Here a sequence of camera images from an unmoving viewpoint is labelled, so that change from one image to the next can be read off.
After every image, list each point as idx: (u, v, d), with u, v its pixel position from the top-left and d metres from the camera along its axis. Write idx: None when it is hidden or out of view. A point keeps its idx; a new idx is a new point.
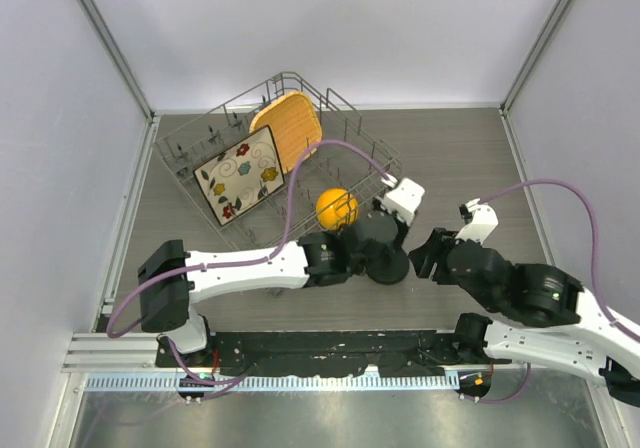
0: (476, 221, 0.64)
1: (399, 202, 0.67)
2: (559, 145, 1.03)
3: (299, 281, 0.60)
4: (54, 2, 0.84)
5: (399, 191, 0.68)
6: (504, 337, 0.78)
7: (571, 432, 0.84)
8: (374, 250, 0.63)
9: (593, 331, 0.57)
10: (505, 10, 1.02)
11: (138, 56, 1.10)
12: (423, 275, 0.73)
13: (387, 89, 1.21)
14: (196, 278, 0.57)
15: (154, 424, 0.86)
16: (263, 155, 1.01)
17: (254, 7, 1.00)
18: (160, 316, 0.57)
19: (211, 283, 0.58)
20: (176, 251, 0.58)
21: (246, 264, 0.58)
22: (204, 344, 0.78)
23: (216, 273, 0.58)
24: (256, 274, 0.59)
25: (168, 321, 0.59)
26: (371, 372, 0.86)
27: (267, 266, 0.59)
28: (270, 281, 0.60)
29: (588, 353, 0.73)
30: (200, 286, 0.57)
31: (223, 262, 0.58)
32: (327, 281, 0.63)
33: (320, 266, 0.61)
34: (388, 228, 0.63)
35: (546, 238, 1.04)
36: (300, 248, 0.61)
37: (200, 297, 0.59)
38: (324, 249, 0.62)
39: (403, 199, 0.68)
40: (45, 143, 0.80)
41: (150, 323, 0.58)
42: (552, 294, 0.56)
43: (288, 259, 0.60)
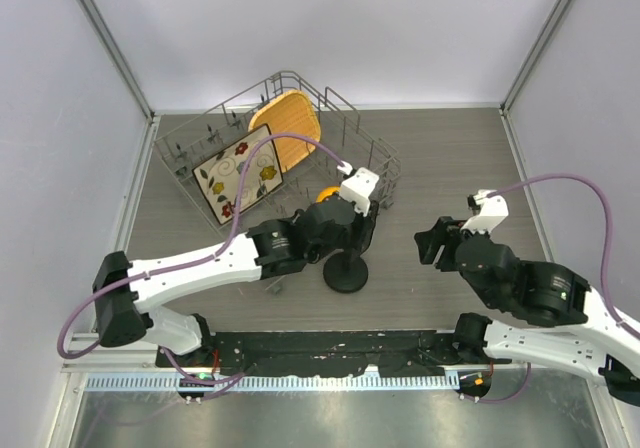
0: (484, 213, 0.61)
1: (353, 189, 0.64)
2: (559, 144, 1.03)
3: (253, 271, 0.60)
4: (53, 2, 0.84)
5: (355, 179, 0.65)
6: (504, 337, 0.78)
7: (571, 432, 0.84)
8: (332, 235, 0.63)
9: (601, 331, 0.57)
10: (505, 10, 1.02)
11: (138, 56, 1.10)
12: (427, 260, 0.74)
13: (387, 88, 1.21)
14: (141, 288, 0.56)
15: (153, 425, 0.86)
16: (262, 154, 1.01)
17: (254, 7, 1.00)
18: (112, 330, 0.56)
19: (157, 291, 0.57)
20: (119, 264, 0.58)
21: (194, 265, 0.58)
22: (198, 344, 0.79)
23: (161, 280, 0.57)
24: (204, 274, 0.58)
25: (125, 334, 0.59)
26: (371, 372, 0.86)
27: (214, 264, 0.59)
28: (222, 279, 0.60)
29: (588, 352, 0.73)
30: (146, 296, 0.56)
31: (167, 268, 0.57)
32: (284, 269, 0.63)
33: (273, 256, 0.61)
34: (348, 213, 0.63)
35: (546, 238, 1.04)
36: (249, 239, 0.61)
37: (150, 307, 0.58)
38: (276, 238, 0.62)
39: (358, 186, 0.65)
40: (45, 144, 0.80)
41: (105, 339, 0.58)
42: (559, 293, 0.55)
43: (237, 253, 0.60)
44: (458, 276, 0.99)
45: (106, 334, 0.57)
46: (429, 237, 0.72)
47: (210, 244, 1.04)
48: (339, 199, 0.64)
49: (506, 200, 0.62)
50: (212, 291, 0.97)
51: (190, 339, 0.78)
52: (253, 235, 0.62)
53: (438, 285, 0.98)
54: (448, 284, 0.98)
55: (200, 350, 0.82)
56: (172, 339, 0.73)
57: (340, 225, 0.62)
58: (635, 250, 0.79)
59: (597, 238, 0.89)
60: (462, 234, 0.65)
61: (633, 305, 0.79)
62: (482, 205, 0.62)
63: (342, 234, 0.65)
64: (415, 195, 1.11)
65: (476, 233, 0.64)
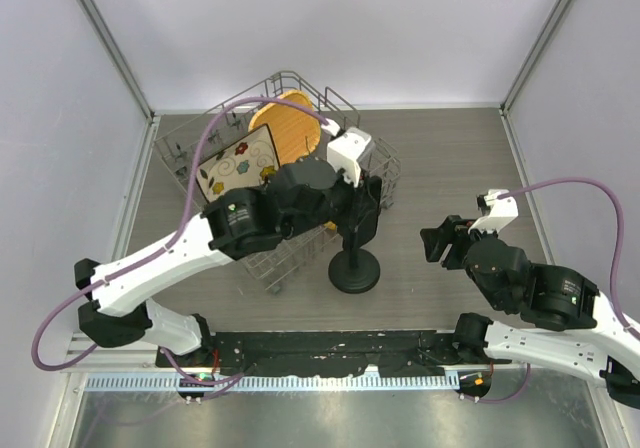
0: (494, 214, 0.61)
1: (339, 152, 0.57)
2: (559, 144, 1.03)
3: (217, 255, 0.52)
4: (53, 1, 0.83)
5: (344, 139, 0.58)
6: (504, 338, 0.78)
7: (571, 432, 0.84)
8: (310, 202, 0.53)
9: (608, 336, 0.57)
10: (506, 9, 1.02)
11: (138, 56, 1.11)
12: (434, 259, 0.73)
13: (387, 88, 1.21)
14: (102, 297, 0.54)
15: (153, 425, 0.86)
16: (262, 154, 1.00)
17: (254, 7, 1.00)
18: (102, 332, 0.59)
19: (118, 296, 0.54)
20: (83, 272, 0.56)
21: (148, 263, 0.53)
22: (198, 344, 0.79)
23: (118, 284, 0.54)
24: (158, 270, 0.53)
25: (121, 332, 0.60)
26: (371, 372, 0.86)
27: (167, 257, 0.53)
28: (183, 270, 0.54)
29: (589, 354, 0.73)
30: (107, 302, 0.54)
31: (121, 271, 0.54)
32: (252, 247, 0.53)
33: (233, 232, 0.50)
34: (329, 175, 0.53)
35: (546, 238, 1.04)
36: (204, 221, 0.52)
37: (124, 308, 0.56)
38: (234, 211, 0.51)
39: (346, 150, 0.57)
40: (45, 143, 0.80)
41: (102, 339, 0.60)
42: (570, 298, 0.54)
43: (190, 240, 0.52)
44: (459, 276, 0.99)
45: (102, 336, 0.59)
46: (435, 236, 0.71)
47: None
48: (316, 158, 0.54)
49: (515, 201, 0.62)
50: (213, 291, 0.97)
51: (192, 339, 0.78)
52: (210, 211, 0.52)
53: (438, 285, 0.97)
54: (448, 284, 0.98)
55: (200, 350, 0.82)
56: (171, 339, 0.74)
57: (316, 189, 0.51)
58: (635, 250, 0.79)
59: (597, 238, 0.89)
60: (468, 234, 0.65)
61: (634, 306, 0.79)
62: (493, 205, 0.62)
63: (322, 204, 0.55)
64: (415, 195, 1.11)
65: (485, 233, 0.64)
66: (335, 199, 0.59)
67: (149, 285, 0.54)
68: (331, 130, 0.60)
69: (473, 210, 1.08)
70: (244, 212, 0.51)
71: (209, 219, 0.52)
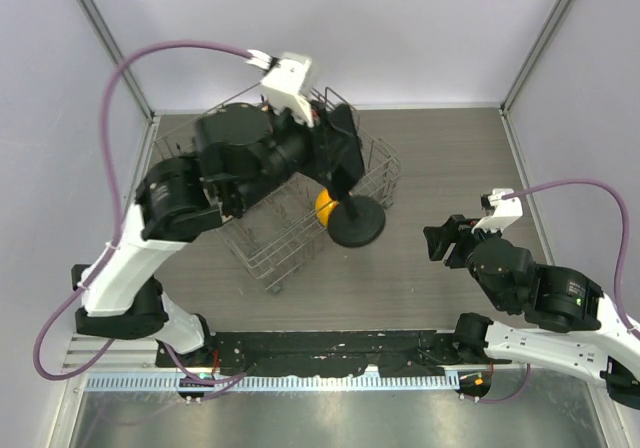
0: (497, 214, 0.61)
1: (275, 85, 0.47)
2: (559, 144, 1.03)
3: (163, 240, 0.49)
4: (53, 1, 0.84)
5: (277, 70, 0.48)
6: (505, 338, 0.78)
7: (572, 432, 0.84)
8: (241, 161, 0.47)
9: (611, 337, 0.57)
10: (506, 9, 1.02)
11: (138, 55, 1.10)
12: (437, 258, 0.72)
13: (387, 88, 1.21)
14: (87, 303, 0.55)
15: (153, 425, 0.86)
16: None
17: (254, 7, 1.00)
18: (116, 328, 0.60)
19: (96, 301, 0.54)
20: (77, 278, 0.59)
21: (106, 266, 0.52)
22: (201, 343, 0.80)
23: (93, 288, 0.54)
24: (115, 269, 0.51)
25: (135, 325, 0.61)
26: (371, 372, 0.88)
27: (118, 253, 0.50)
28: (141, 261, 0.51)
29: (589, 355, 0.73)
30: (93, 306, 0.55)
31: (91, 276, 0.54)
32: (190, 227, 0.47)
33: (157, 213, 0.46)
34: (253, 125, 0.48)
35: (546, 239, 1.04)
36: (138, 207, 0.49)
37: (118, 307, 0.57)
38: (155, 189, 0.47)
39: (282, 81, 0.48)
40: (46, 143, 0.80)
41: (126, 333, 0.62)
42: (575, 299, 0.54)
43: (129, 233, 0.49)
44: (460, 276, 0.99)
45: (122, 331, 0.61)
46: (439, 235, 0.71)
47: (210, 244, 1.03)
48: (243, 106, 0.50)
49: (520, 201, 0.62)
50: (213, 291, 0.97)
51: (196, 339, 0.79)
52: (141, 195, 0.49)
53: (438, 285, 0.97)
54: (449, 284, 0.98)
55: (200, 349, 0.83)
56: (179, 338, 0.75)
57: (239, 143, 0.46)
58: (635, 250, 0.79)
59: (597, 238, 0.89)
60: (472, 233, 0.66)
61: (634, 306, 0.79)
62: (496, 206, 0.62)
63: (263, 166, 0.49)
64: (415, 195, 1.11)
65: (489, 233, 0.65)
66: (289, 149, 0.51)
67: (120, 284, 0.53)
68: (262, 65, 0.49)
69: (473, 210, 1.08)
70: (164, 189, 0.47)
71: (142, 205, 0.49)
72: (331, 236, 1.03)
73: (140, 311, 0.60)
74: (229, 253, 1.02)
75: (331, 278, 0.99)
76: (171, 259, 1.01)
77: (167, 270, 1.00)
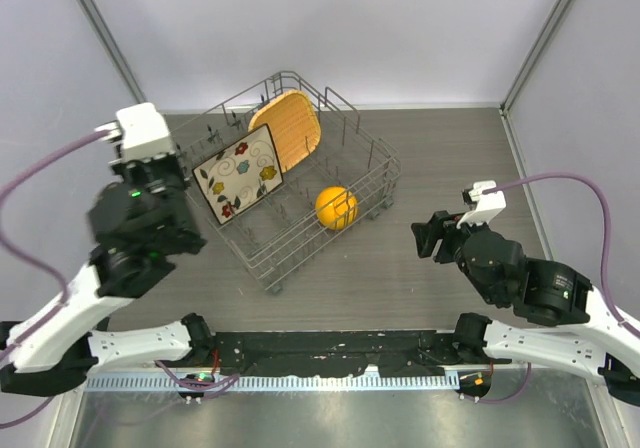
0: (480, 208, 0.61)
1: (140, 142, 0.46)
2: (559, 144, 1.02)
3: (107, 301, 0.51)
4: (53, 4, 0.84)
5: (128, 132, 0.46)
6: (503, 337, 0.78)
7: (572, 433, 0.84)
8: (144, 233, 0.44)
9: (603, 331, 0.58)
10: (505, 9, 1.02)
11: (137, 56, 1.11)
12: (424, 255, 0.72)
13: (387, 89, 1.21)
14: (17, 358, 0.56)
15: (153, 425, 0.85)
16: (262, 153, 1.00)
17: (254, 7, 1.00)
18: (38, 380, 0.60)
19: (30, 355, 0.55)
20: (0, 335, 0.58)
21: (48, 321, 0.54)
22: (186, 348, 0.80)
23: (28, 343, 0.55)
24: (58, 325, 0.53)
25: (61, 374, 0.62)
26: (371, 372, 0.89)
27: (64, 311, 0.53)
28: (87, 319, 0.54)
29: (587, 352, 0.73)
30: (21, 363, 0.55)
31: (26, 331, 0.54)
32: (146, 278, 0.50)
33: (114, 277, 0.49)
34: (122, 202, 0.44)
35: (546, 238, 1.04)
36: (90, 268, 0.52)
37: (49, 362, 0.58)
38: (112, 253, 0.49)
39: (136, 134, 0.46)
40: (46, 143, 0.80)
41: (47, 382, 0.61)
42: (562, 293, 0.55)
43: (80, 292, 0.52)
44: (459, 276, 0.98)
45: (44, 382, 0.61)
46: (426, 231, 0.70)
47: (210, 244, 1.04)
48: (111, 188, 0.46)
49: (501, 192, 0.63)
50: (212, 291, 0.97)
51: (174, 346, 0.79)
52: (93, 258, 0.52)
53: (437, 285, 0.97)
54: (448, 284, 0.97)
55: (201, 349, 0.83)
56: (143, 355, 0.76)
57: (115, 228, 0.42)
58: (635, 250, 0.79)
59: (597, 238, 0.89)
60: (458, 228, 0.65)
61: (633, 305, 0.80)
62: (478, 201, 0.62)
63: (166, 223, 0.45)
64: (415, 195, 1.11)
65: (475, 225, 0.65)
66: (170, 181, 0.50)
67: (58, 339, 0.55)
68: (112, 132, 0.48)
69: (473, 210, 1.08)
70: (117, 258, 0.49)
71: (97, 265, 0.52)
72: (331, 236, 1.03)
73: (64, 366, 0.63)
74: (229, 253, 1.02)
75: (330, 279, 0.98)
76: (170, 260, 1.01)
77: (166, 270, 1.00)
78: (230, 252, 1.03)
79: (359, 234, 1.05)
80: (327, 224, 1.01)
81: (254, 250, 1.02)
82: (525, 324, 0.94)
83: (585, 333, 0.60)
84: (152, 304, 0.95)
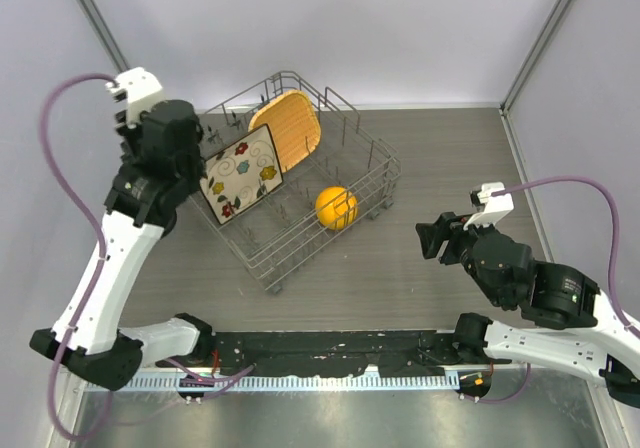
0: (489, 211, 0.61)
1: (144, 96, 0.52)
2: (559, 144, 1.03)
3: (147, 232, 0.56)
4: (53, 3, 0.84)
5: (130, 88, 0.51)
6: (504, 338, 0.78)
7: (573, 433, 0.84)
8: (179, 140, 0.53)
9: (609, 334, 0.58)
10: (505, 10, 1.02)
11: (137, 56, 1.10)
12: (430, 256, 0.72)
13: (386, 89, 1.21)
14: (81, 340, 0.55)
15: (153, 425, 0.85)
16: (262, 153, 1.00)
17: (254, 7, 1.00)
18: (106, 372, 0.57)
19: (94, 329, 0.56)
20: (42, 342, 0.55)
21: (96, 283, 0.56)
22: (198, 331, 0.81)
23: (83, 319, 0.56)
24: (109, 279, 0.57)
25: (120, 365, 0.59)
26: (371, 372, 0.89)
27: (110, 263, 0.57)
28: (131, 265, 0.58)
29: (589, 354, 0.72)
30: (89, 340, 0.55)
31: (79, 306, 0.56)
32: (174, 198, 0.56)
33: (144, 201, 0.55)
34: (167, 109, 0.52)
35: (546, 238, 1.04)
36: (115, 212, 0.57)
37: (110, 339, 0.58)
38: (131, 186, 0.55)
39: (140, 90, 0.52)
40: (45, 143, 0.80)
41: (112, 379, 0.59)
42: (570, 296, 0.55)
43: (117, 238, 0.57)
44: (459, 276, 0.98)
45: (109, 379, 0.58)
46: (431, 232, 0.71)
47: (210, 244, 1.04)
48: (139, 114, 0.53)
49: (509, 194, 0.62)
50: (212, 291, 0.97)
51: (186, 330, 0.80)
52: (112, 204, 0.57)
53: (437, 285, 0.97)
54: (448, 284, 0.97)
55: (204, 336, 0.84)
56: (171, 343, 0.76)
57: (161, 130, 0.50)
58: (635, 250, 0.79)
59: (596, 239, 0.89)
60: (464, 229, 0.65)
61: (633, 305, 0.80)
62: (486, 203, 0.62)
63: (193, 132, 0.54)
64: (415, 195, 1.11)
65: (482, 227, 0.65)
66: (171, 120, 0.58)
67: (112, 301, 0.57)
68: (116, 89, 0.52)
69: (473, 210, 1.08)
70: (140, 184, 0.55)
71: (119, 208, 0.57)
72: (331, 236, 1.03)
73: (133, 349, 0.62)
74: (229, 253, 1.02)
75: (331, 279, 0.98)
76: (170, 259, 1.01)
77: (166, 270, 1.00)
78: (230, 252, 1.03)
79: (359, 234, 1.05)
80: (327, 224, 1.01)
81: (254, 250, 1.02)
82: (525, 324, 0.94)
83: (591, 336, 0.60)
84: (152, 303, 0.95)
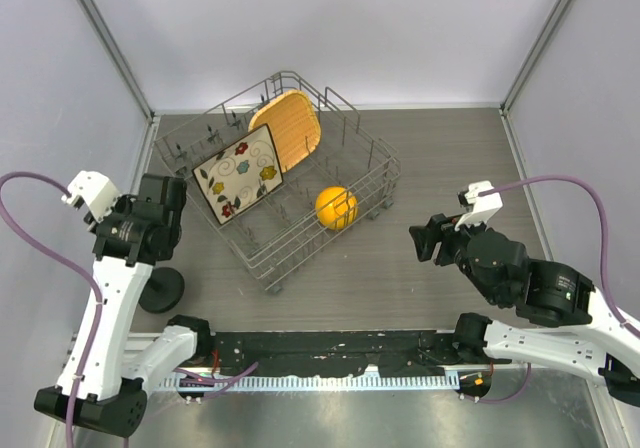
0: (477, 211, 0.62)
1: (97, 196, 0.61)
2: (559, 145, 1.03)
3: (139, 270, 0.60)
4: (53, 3, 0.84)
5: (82, 193, 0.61)
6: (504, 337, 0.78)
7: (573, 433, 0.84)
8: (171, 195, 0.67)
9: (604, 332, 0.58)
10: (505, 10, 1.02)
11: (137, 56, 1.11)
12: (424, 258, 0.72)
13: (386, 89, 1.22)
14: (90, 387, 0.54)
15: (153, 425, 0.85)
16: (262, 153, 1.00)
17: (254, 6, 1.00)
18: (117, 418, 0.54)
19: (102, 372, 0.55)
20: (49, 400, 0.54)
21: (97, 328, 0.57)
22: (194, 332, 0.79)
23: (89, 366, 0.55)
24: (110, 322, 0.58)
25: (129, 408, 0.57)
26: (371, 372, 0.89)
27: (108, 306, 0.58)
28: (128, 306, 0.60)
29: (588, 352, 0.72)
30: (98, 385, 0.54)
31: (84, 353, 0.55)
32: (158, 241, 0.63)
33: (133, 240, 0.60)
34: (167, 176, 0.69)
35: (546, 238, 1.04)
36: (105, 259, 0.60)
37: (117, 383, 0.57)
38: (118, 229, 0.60)
39: (90, 191, 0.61)
40: (46, 143, 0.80)
41: (123, 426, 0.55)
42: (565, 294, 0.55)
43: (112, 280, 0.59)
44: (459, 276, 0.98)
45: (121, 425, 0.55)
46: (423, 236, 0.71)
47: (210, 245, 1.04)
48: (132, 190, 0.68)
49: (497, 192, 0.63)
50: (212, 291, 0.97)
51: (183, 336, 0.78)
52: (99, 249, 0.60)
53: (437, 285, 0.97)
54: (448, 284, 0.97)
55: (204, 332, 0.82)
56: (170, 361, 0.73)
57: (161, 183, 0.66)
58: (635, 250, 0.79)
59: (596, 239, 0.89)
60: (456, 230, 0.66)
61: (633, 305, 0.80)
62: (474, 203, 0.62)
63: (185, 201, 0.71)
64: (415, 195, 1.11)
65: (473, 226, 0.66)
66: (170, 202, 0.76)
67: (115, 343, 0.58)
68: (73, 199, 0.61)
69: None
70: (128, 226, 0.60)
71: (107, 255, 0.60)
72: (331, 236, 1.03)
73: (138, 392, 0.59)
74: (229, 253, 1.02)
75: (330, 279, 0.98)
76: (170, 259, 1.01)
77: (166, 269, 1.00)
78: (230, 252, 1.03)
79: (359, 234, 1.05)
80: (327, 224, 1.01)
81: (254, 250, 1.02)
82: (525, 324, 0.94)
83: (588, 334, 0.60)
84: None
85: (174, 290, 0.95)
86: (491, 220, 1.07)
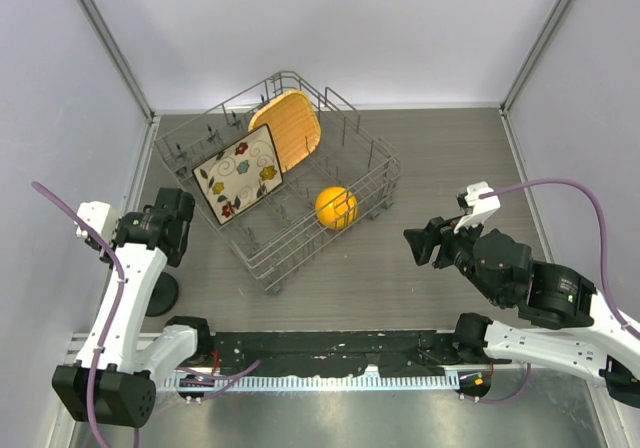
0: (478, 212, 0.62)
1: (105, 219, 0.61)
2: (559, 145, 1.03)
3: (157, 256, 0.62)
4: (53, 1, 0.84)
5: (91, 223, 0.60)
6: (504, 337, 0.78)
7: (573, 433, 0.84)
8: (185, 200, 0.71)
9: (606, 334, 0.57)
10: (505, 9, 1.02)
11: (137, 56, 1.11)
12: (423, 261, 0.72)
13: (386, 89, 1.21)
14: (110, 358, 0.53)
15: (153, 425, 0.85)
16: (262, 153, 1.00)
17: (254, 7, 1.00)
18: (131, 397, 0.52)
19: (122, 344, 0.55)
20: (66, 375, 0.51)
21: (118, 303, 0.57)
22: (193, 331, 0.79)
23: (109, 338, 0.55)
24: (132, 298, 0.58)
25: (141, 395, 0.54)
26: (371, 372, 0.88)
27: (129, 284, 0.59)
28: (148, 287, 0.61)
29: (589, 354, 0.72)
30: (118, 356, 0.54)
31: (106, 325, 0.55)
32: (172, 234, 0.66)
33: (154, 229, 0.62)
34: None
35: (546, 238, 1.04)
36: (125, 247, 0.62)
37: (132, 362, 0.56)
38: (138, 221, 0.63)
39: (97, 218, 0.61)
40: (46, 143, 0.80)
41: (135, 410, 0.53)
42: (567, 296, 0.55)
43: (133, 260, 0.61)
44: (458, 276, 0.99)
45: (133, 407, 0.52)
46: (422, 239, 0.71)
47: (210, 244, 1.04)
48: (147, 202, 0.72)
49: (495, 193, 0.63)
50: (212, 291, 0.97)
51: (183, 333, 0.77)
52: (119, 240, 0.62)
53: (437, 285, 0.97)
54: (448, 284, 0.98)
55: (204, 331, 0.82)
56: (172, 357, 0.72)
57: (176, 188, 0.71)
58: (635, 251, 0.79)
59: (596, 239, 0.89)
60: (455, 233, 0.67)
61: (631, 305, 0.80)
62: (474, 205, 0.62)
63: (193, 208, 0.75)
64: (415, 195, 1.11)
65: (472, 229, 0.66)
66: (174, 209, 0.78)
67: (135, 320, 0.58)
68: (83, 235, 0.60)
69: None
70: (147, 218, 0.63)
71: (126, 245, 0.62)
72: (331, 236, 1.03)
73: (151, 382, 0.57)
74: (229, 253, 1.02)
75: (330, 279, 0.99)
76: None
77: (165, 269, 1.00)
78: (230, 252, 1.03)
79: (359, 234, 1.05)
80: (327, 224, 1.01)
81: (254, 250, 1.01)
82: (525, 325, 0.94)
83: (589, 336, 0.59)
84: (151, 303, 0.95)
85: (169, 280, 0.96)
86: (491, 220, 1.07)
